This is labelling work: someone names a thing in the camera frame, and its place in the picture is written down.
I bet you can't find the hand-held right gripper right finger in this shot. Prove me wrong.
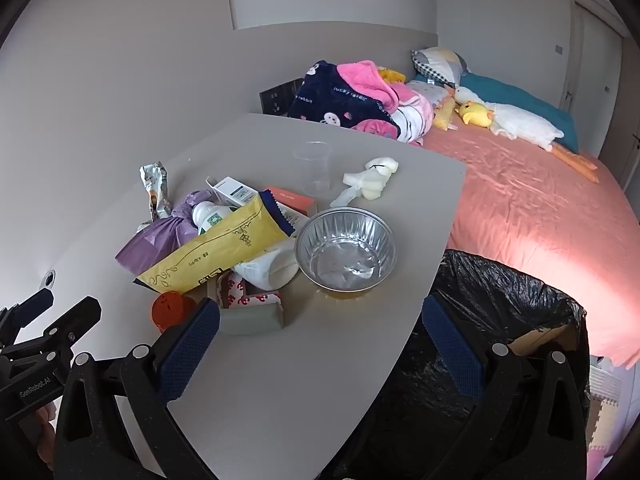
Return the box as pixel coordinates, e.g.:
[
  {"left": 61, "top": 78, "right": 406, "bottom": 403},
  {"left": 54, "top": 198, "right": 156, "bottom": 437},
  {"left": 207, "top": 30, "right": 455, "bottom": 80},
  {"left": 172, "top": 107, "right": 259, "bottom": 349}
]
[{"left": 421, "top": 295, "right": 588, "bottom": 480}]

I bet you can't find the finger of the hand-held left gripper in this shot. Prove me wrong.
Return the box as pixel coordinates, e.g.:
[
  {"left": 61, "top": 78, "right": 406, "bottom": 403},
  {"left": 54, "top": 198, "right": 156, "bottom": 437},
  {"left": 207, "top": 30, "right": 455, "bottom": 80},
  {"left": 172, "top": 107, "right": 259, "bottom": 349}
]
[
  {"left": 0, "top": 296, "right": 102, "bottom": 378},
  {"left": 0, "top": 287, "right": 55, "bottom": 347}
]

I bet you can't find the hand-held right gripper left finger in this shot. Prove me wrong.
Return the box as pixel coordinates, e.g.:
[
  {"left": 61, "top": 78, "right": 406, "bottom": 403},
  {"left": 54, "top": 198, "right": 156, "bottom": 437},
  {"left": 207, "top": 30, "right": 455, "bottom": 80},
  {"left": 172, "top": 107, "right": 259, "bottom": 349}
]
[{"left": 54, "top": 297, "right": 251, "bottom": 480}]

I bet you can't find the bin with black bag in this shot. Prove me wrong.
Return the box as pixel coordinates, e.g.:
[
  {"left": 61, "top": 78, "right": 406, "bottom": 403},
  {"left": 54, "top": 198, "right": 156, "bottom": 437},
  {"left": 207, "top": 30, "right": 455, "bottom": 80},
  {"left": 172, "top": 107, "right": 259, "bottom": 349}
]
[{"left": 327, "top": 248, "right": 593, "bottom": 480}]

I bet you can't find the cardboard box bin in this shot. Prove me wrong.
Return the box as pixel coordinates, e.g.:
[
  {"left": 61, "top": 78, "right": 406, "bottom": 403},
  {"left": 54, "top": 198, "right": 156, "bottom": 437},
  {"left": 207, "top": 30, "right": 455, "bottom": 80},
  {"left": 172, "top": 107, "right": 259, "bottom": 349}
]
[{"left": 507, "top": 324, "right": 578, "bottom": 358}]

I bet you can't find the silver snack wrapper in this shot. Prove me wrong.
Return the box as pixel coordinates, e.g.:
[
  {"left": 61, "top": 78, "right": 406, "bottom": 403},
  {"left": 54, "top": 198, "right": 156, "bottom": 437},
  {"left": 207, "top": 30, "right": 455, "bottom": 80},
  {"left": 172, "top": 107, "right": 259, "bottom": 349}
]
[{"left": 139, "top": 160, "right": 173, "bottom": 226}]

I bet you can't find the person's left hand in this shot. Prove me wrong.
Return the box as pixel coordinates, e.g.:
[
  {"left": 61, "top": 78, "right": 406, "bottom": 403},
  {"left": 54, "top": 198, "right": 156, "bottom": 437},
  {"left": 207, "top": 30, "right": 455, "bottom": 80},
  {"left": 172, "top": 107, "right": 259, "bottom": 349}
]
[{"left": 34, "top": 404, "right": 57, "bottom": 468}]

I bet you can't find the orange plastic cap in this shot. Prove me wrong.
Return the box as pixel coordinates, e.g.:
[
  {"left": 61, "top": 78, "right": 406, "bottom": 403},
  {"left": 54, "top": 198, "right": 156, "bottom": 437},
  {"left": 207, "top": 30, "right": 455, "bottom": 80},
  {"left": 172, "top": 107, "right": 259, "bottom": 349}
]
[{"left": 152, "top": 291, "right": 197, "bottom": 334}]

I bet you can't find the red printed cardboard box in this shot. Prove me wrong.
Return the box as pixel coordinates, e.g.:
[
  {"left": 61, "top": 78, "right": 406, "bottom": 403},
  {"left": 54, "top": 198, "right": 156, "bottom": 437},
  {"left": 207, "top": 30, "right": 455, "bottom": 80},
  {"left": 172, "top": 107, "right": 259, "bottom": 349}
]
[{"left": 206, "top": 269, "right": 287, "bottom": 337}]

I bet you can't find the yellow snack bag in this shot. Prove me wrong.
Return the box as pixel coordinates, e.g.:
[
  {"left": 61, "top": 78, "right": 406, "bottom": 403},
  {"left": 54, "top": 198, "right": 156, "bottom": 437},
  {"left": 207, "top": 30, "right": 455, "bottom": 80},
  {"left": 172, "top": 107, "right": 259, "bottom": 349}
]
[{"left": 134, "top": 189, "right": 297, "bottom": 295}]

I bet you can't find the purple plastic bag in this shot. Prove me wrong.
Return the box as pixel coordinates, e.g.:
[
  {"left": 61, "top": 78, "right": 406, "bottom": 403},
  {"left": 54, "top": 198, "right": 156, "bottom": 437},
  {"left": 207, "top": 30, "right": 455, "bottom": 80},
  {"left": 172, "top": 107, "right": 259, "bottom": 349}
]
[{"left": 115, "top": 190, "right": 241, "bottom": 277}]

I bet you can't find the white plastic container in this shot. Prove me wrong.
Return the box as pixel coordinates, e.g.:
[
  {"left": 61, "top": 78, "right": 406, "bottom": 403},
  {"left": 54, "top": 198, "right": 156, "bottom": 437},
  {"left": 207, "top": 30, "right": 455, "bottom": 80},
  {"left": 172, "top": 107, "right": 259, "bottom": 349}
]
[{"left": 232, "top": 236, "right": 302, "bottom": 292}]

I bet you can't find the white bottle with green label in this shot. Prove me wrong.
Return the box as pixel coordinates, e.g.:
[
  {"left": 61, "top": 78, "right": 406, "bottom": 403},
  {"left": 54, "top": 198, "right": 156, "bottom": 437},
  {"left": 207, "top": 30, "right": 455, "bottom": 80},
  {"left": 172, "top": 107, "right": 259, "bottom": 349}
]
[{"left": 192, "top": 201, "right": 237, "bottom": 237}]

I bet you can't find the aluminium foil bowl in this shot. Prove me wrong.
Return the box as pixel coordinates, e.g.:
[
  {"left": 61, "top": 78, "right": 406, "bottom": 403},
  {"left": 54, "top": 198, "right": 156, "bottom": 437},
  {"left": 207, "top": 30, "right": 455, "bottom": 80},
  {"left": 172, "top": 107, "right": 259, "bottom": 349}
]
[{"left": 294, "top": 207, "right": 398, "bottom": 294}]

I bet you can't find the white ribbed object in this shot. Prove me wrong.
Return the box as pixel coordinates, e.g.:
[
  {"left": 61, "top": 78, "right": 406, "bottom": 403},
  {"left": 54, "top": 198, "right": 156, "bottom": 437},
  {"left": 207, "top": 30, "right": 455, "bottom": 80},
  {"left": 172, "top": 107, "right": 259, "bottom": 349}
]
[{"left": 590, "top": 355, "right": 624, "bottom": 402}]

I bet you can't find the bed with pink sheet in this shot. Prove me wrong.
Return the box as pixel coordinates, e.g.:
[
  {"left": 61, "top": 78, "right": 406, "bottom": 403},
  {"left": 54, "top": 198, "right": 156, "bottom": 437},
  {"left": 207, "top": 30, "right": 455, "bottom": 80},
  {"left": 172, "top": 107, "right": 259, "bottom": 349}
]
[{"left": 417, "top": 105, "right": 640, "bottom": 372}]

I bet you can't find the white carton box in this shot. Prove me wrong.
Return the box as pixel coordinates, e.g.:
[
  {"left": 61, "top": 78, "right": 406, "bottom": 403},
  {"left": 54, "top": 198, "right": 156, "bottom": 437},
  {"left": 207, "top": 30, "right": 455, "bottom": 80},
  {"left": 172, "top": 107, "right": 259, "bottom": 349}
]
[{"left": 206, "top": 176, "right": 262, "bottom": 209}]

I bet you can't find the foam floor mat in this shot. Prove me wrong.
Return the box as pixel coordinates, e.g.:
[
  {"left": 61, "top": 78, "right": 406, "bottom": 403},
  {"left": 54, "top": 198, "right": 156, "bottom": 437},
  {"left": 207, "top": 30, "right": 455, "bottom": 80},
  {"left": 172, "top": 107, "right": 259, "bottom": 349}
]
[{"left": 584, "top": 395, "right": 628, "bottom": 480}]

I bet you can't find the salmon carton box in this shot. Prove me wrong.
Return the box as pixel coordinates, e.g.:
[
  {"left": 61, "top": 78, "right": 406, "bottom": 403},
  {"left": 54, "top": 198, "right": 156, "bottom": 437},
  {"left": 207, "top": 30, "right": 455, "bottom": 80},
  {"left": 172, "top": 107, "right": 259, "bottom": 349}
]
[{"left": 261, "top": 186, "right": 319, "bottom": 217}]

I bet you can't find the clear plastic cup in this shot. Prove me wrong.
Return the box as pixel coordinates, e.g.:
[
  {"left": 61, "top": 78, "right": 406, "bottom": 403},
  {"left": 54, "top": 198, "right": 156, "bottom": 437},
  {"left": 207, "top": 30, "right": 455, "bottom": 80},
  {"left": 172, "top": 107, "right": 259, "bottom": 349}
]
[{"left": 292, "top": 141, "right": 334, "bottom": 197}]

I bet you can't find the yellow corn plush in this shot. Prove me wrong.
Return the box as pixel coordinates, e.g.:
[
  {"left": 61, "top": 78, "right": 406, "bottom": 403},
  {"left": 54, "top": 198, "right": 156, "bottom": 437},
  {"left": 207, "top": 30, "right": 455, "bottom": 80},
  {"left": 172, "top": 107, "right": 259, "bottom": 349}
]
[{"left": 431, "top": 97, "right": 459, "bottom": 132}]

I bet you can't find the yellow duck plush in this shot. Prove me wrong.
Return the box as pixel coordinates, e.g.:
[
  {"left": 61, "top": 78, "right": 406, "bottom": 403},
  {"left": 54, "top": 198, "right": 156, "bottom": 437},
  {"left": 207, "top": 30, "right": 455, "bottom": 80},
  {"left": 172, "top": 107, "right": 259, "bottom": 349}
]
[{"left": 459, "top": 101, "right": 497, "bottom": 129}]

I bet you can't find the white goose plush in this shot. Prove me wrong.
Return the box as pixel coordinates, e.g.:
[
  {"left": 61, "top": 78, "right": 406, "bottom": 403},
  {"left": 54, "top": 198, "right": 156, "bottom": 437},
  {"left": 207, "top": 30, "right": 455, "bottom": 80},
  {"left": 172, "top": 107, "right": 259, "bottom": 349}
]
[{"left": 452, "top": 85, "right": 601, "bottom": 184}]

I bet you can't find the white and pink printed blanket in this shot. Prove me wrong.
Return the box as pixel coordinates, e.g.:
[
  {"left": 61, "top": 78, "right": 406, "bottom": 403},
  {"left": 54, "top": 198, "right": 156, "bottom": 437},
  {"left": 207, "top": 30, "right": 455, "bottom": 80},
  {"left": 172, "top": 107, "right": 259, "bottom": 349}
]
[{"left": 387, "top": 82, "right": 436, "bottom": 147}]

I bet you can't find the teal pillow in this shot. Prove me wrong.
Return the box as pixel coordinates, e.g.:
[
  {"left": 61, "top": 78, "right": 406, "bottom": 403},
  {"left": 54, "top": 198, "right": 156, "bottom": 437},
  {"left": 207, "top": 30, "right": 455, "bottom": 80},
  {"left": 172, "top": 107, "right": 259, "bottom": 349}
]
[{"left": 459, "top": 72, "right": 581, "bottom": 155}]

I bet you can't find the grey patterned pillow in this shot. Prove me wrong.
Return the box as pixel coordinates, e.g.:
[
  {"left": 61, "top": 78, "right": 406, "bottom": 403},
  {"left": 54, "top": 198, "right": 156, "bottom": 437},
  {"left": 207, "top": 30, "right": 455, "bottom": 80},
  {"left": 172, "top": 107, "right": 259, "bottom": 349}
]
[{"left": 406, "top": 79, "right": 453, "bottom": 107}]

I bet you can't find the navy printed blanket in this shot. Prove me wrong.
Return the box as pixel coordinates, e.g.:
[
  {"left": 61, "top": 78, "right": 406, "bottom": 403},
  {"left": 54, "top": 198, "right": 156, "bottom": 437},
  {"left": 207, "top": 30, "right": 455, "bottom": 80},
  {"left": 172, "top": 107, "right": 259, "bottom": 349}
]
[{"left": 287, "top": 60, "right": 402, "bottom": 137}]

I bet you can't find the pink fleece blanket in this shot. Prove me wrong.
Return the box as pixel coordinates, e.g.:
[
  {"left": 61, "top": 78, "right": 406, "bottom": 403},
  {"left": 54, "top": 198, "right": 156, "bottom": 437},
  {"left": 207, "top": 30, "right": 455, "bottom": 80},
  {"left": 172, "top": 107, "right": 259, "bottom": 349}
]
[{"left": 336, "top": 60, "right": 401, "bottom": 113}]

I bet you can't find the plaid patchwork pillow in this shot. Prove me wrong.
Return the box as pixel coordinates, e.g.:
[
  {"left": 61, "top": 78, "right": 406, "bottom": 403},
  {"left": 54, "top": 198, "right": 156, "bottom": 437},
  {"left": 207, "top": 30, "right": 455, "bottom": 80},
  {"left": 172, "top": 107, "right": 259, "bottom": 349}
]
[{"left": 411, "top": 47, "right": 469, "bottom": 87}]

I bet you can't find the white door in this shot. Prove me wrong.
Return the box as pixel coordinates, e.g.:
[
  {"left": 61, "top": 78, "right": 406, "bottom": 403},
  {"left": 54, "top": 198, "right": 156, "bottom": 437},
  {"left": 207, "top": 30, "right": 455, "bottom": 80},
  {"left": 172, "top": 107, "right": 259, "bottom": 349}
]
[{"left": 569, "top": 0, "right": 630, "bottom": 116}]

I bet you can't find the black wall panel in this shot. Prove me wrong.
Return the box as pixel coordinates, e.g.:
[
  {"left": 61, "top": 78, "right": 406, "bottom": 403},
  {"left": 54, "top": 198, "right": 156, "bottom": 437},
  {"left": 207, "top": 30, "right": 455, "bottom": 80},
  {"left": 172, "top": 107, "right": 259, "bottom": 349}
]
[{"left": 258, "top": 79, "right": 304, "bottom": 117}]

